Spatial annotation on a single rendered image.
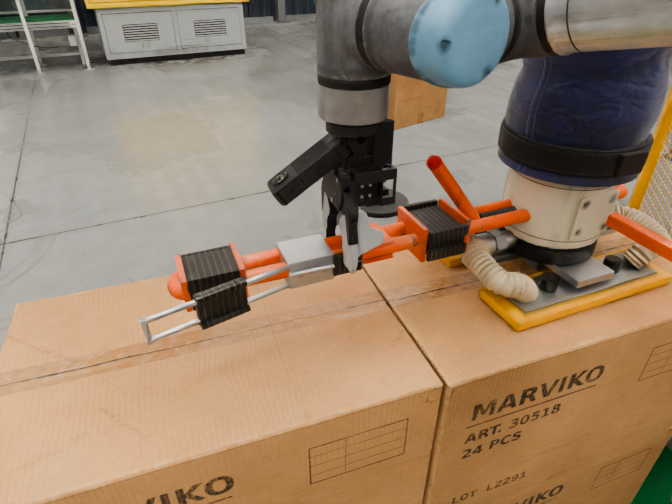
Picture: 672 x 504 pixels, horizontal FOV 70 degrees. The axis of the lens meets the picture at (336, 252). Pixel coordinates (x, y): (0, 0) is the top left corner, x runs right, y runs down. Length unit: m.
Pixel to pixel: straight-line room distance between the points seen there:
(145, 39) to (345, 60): 7.33
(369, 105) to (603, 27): 0.24
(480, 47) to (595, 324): 0.53
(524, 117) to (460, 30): 0.35
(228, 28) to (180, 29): 0.70
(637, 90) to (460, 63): 0.36
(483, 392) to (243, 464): 0.35
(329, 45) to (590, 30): 0.26
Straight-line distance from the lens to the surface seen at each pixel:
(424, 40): 0.48
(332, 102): 0.59
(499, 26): 0.52
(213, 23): 8.00
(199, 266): 0.67
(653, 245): 0.87
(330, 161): 0.62
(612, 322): 0.91
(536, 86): 0.79
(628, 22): 0.54
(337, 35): 0.57
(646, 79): 0.80
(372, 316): 0.80
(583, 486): 1.31
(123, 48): 7.86
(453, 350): 0.76
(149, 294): 0.90
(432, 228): 0.75
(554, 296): 0.87
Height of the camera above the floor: 1.46
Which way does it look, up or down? 33 degrees down
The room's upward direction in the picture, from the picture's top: straight up
